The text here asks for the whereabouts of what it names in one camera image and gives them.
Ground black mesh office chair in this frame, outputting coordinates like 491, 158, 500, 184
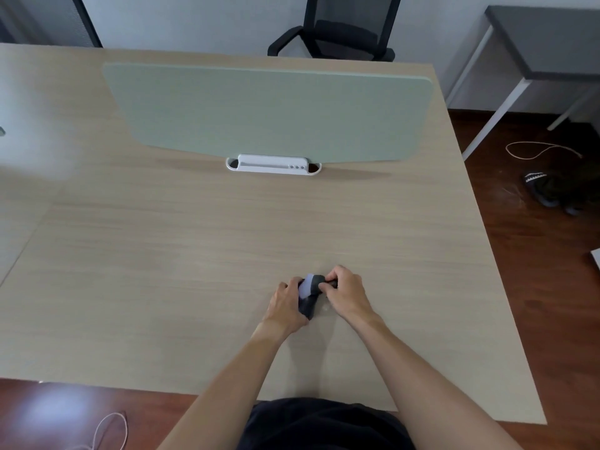
267, 0, 403, 63

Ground person's left hand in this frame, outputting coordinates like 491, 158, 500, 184
252, 276, 311, 345

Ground white cable with adapter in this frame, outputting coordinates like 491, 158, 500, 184
82, 411, 129, 450

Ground grey table with white legs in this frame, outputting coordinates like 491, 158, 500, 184
444, 5, 600, 163

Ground person's black shorts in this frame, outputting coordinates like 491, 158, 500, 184
236, 397, 418, 450

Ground white divider bracket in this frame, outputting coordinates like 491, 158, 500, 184
224, 154, 323, 176

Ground black brush with white bristles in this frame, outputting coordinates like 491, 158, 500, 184
299, 274, 339, 299

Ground black framed mesh panel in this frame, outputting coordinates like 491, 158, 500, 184
0, 0, 103, 48

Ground black computer mouse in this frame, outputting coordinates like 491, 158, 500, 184
297, 278, 319, 322

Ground person's right hand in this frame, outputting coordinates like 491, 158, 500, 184
318, 264, 388, 329

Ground person's right forearm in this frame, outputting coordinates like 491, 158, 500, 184
361, 316, 524, 450

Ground white floor cable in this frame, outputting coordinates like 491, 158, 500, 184
505, 141, 584, 161

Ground person's left forearm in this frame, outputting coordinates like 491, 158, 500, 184
157, 327, 284, 450

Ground black slipper with white stripes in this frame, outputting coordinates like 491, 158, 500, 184
524, 171, 559, 209

